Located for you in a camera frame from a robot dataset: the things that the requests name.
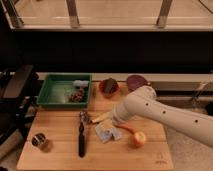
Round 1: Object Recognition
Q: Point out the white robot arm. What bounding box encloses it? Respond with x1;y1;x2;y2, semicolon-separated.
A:
111;86;213;148

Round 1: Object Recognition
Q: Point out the orange carrot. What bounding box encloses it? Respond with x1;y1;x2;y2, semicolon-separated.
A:
116;124;135;134

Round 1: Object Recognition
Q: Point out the red bowl with brown item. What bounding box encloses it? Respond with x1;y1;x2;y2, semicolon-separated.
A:
99;78;119;98

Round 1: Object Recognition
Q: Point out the purple grapes bunch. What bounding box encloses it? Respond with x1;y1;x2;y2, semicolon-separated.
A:
69;89;84;102

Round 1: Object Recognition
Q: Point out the yellow red apple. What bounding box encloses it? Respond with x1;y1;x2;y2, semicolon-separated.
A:
132;132;147;148

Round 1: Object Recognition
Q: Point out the green plastic tray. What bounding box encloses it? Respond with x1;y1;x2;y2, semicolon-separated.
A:
37;74;92;108

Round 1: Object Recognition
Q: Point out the black chair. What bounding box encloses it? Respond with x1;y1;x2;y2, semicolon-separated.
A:
0;65;38;145

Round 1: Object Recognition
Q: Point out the small grey can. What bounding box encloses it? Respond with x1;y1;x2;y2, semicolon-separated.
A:
73;80;89;88

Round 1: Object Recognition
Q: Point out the purple bowl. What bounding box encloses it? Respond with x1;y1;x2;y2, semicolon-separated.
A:
126;75;148;92

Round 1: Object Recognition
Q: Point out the blue grey cloth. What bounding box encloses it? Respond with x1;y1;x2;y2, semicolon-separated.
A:
95;119;122;143

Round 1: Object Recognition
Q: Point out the small metal cup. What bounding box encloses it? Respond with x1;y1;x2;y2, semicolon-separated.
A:
31;133;47;149

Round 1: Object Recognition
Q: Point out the wooden cutting board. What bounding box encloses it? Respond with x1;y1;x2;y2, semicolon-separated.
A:
16;81;175;171

